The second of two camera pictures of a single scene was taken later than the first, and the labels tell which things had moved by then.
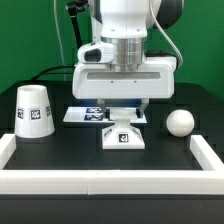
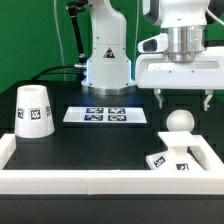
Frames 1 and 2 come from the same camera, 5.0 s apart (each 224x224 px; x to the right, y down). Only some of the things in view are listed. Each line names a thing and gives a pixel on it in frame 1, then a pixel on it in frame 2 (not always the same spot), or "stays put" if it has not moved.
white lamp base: [121, 135] -> [178, 156]
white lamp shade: [33, 113] stays put
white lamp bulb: [180, 123] stays put
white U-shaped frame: [207, 180] stays put
